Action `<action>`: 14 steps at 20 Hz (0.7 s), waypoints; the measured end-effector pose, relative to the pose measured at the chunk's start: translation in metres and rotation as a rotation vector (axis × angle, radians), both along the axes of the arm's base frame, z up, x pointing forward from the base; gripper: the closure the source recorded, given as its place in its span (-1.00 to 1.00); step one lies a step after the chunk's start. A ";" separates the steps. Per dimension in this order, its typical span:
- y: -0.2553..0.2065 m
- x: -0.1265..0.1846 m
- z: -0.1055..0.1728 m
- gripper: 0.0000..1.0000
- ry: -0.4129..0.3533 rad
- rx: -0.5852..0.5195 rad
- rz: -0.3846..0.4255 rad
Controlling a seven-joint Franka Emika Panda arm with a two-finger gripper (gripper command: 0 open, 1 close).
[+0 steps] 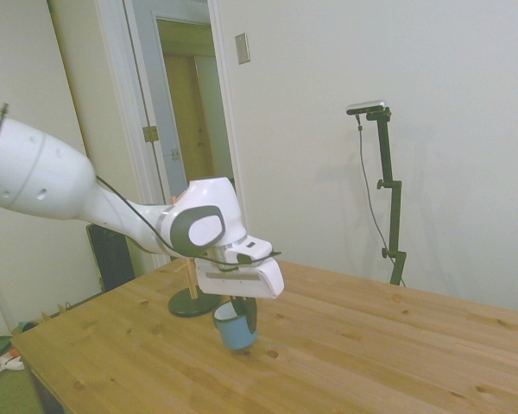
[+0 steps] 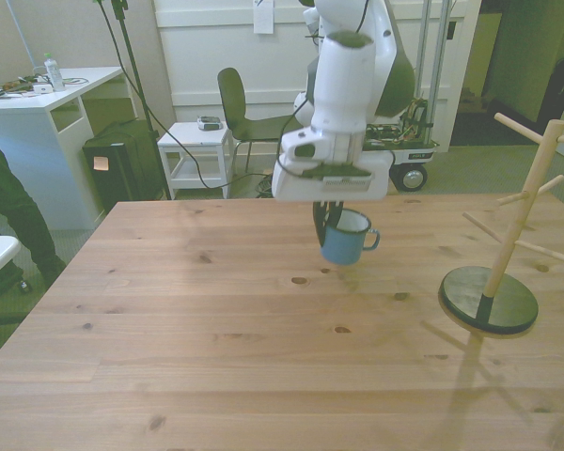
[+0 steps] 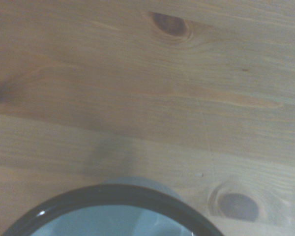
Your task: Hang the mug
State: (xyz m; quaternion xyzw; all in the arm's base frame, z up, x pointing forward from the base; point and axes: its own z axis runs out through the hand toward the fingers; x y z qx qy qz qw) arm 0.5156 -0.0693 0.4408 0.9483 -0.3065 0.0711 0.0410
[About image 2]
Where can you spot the small white side table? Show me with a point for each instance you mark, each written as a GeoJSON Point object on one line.
{"type": "Point", "coordinates": [192, 136]}

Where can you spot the black tripod stand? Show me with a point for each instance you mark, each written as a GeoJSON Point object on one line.
{"type": "Point", "coordinates": [136, 75]}

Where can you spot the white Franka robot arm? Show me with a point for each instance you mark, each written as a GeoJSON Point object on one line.
{"type": "Point", "coordinates": [343, 84]}

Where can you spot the dark green chair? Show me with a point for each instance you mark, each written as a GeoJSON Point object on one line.
{"type": "Point", "coordinates": [232, 101]}

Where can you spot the black box with sticker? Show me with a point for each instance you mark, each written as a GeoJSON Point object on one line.
{"type": "Point", "coordinates": [122, 174]}

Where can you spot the clear plastic bottle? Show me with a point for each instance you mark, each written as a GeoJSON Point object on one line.
{"type": "Point", "coordinates": [55, 73]}

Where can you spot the white paper sheet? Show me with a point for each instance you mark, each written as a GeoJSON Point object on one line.
{"type": "Point", "coordinates": [263, 19]}

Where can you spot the black bag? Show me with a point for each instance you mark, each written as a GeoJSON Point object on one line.
{"type": "Point", "coordinates": [559, 94]}

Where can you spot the small white box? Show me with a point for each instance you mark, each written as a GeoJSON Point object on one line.
{"type": "Point", "coordinates": [42, 88]}

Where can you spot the person in dark clothes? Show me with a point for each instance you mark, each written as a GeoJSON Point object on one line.
{"type": "Point", "coordinates": [14, 211]}

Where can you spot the aluminium frame pole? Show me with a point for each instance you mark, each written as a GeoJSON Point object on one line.
{"type": "Point", "coordinates": [437, 56]}

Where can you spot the small grey device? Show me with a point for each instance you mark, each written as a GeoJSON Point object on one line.
{"type": "Point", "coordinates": [209, 124]}

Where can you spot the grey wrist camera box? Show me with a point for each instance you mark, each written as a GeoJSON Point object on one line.
{"type": "Point", "coordinates": [305, 148]}

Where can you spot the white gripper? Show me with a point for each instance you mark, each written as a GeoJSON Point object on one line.
{"type": "Point", "coordinates": [329, 190]}

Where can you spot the blue enamel mug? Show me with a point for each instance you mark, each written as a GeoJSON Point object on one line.
{"type": "Point", "coordinates": [343, 246]}

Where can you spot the white desk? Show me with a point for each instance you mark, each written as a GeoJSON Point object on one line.
{"type": "Point", "coordinates": [37, 141]}

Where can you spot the wooden mug tree black base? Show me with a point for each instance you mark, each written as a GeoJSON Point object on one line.
{"type": "Point", "coordinates": [489, 300]}

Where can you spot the wheeled cart with electronics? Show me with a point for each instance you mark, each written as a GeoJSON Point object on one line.
{"type": "Point", "coordinates": [413, 176]}

